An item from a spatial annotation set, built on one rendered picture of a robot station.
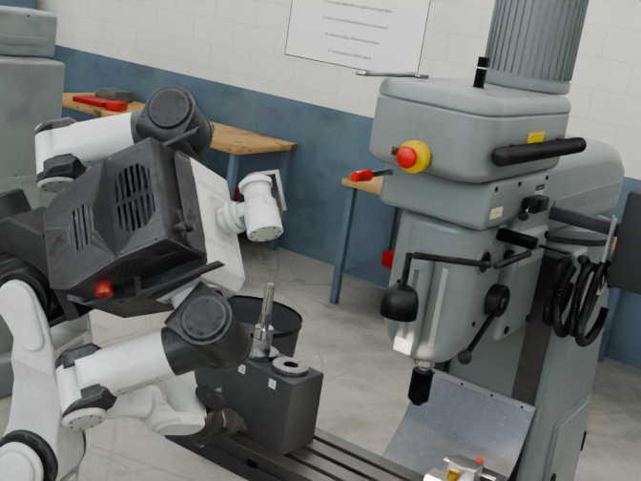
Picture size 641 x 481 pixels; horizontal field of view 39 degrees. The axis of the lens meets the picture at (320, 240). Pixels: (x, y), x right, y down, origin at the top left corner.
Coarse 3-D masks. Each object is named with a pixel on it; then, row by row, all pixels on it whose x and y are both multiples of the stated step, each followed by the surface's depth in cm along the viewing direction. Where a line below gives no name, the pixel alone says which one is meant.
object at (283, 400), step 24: (264, 360) 221; (288, 360) 221; (240, 384) 222; (264, 384) 217; (288, 384) 212; (312, 384) 217; (240, 408) 223; (264, 408) 218; (288, 408) 213; (312, 408) 220; (240, 432) 224; (264, 432) 218; (288, 432) 215; (312, 432) 223
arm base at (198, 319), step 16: (208, 288) 157; (192, 304) 156; (208, 304) 155; (224, 304) 155; (176, 320) 156; (192, 320) 154; (208, 320) 154; (224, 320) 154; (192, 336) 153; (208, 336) 153; (224, 336) 153; (224, 368) 164
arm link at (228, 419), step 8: (224, 416) 197; (232, 416) 200; (216, 424) 192; (224, 424) 196; (232, 424) 200; (240, 424) 201; (208, 432) 191; (216, 432) 194; (224, 432) 199; (232, 432) 200; (192, 440) 200; (200, 440) 199; (208, 440) 200; (216, 440) 201
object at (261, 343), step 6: (258, 336) 221; (264, 336) 221; (270, 336) 222; (258, 342) 222; (264, 342) 222; (270, 342) 223; (252, 348) 223; (258, 348) 222; (264, 348) 222; (270, 348) 224
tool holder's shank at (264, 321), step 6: (270, 282) 221; (264, 288) 220; (270, 288) 219; (264, 294) 220; (270, 294) 219; (264, 300) 220; (270, 300) 220; (264, 306) 220; (270, 306) 221; (264, 312) 221; (270, 312) 221; (264, 318) 221; (270, 318) 222; (264, 324) 221
